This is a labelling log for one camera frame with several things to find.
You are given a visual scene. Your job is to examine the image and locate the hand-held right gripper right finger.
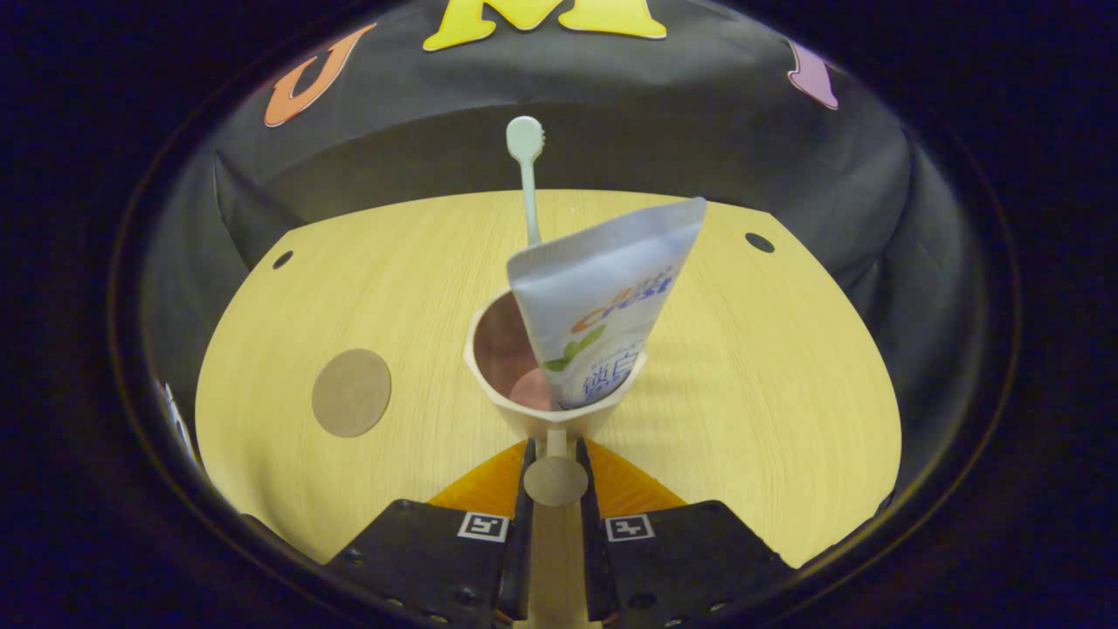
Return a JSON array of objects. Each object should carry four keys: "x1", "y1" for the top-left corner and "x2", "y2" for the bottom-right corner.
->
[{"x1": 572, "y1": 437, "x2": 797, "y2": 628}]

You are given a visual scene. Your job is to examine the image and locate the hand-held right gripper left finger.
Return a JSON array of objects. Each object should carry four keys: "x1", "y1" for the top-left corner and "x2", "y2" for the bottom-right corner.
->
[{"x1": 323, "y1": 439, "x2": 535, "y2": 628}]

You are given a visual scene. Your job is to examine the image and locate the beige cup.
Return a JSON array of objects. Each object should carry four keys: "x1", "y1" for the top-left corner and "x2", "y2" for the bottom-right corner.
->
[{"x1": 463, "y1": 288, "x2": 649, "y2": 629}]

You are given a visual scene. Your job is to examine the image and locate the round brown coaster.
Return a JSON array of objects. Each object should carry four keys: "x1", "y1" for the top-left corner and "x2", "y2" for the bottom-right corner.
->
[{"x1": 312, "y1": 349, "x2": 393, "y2": 439}]

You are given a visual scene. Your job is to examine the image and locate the white toothpaste tube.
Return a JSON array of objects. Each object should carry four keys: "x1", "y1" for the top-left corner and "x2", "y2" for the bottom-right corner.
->
[{"x1": 507, "y1": 197, "x2": 708, "y2": 411}]

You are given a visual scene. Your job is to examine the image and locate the pale green toothbrush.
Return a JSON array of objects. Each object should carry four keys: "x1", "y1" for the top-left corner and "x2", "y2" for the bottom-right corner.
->
[{"x1": 506, "y1": 115, "x2": 548, "y2": 248}]

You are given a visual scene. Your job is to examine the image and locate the black backdrop cloth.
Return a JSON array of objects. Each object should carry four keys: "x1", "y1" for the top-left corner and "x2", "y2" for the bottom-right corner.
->
[{"x1": 140, "y1": 0, "x2": 997, "y2": 490}]

